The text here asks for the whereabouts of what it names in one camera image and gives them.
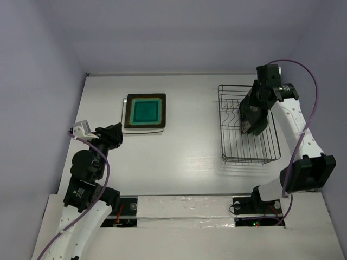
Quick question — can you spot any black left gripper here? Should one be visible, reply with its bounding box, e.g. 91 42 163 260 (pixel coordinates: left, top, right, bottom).
85 121 123 177

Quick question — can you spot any teal square plate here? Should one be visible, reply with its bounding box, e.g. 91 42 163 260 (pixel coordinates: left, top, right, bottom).
124 93 166 129

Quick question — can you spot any dark patterned plate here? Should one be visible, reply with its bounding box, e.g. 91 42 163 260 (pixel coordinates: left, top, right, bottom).
239 90 261 134

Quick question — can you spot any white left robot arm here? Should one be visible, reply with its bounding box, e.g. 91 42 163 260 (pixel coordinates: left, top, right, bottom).
38 120 123 259

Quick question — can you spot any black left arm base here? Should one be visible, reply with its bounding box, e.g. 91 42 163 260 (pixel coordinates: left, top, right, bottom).
114 196 138 217

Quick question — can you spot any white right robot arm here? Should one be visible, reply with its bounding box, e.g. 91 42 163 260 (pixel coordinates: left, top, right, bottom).
249 63 336 212

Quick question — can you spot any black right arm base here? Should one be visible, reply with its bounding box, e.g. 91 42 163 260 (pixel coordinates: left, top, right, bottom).
232 186 282 215

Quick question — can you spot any white foam block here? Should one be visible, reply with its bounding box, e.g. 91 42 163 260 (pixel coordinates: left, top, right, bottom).
136 196 233 219

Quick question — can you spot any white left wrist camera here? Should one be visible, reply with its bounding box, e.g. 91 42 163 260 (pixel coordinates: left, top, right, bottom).
71 120 92 138

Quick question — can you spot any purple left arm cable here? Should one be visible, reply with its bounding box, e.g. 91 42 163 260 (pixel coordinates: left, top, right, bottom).
36 130 112 260

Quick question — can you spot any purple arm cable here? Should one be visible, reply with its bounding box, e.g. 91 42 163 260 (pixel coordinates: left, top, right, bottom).
36 130 112 260
268 58 318 227

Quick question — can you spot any wire dish rack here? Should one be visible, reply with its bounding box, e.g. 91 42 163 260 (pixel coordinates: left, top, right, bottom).
217 84 281 164

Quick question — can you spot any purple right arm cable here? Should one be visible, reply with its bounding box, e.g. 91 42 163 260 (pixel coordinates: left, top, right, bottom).
268 58 318 227

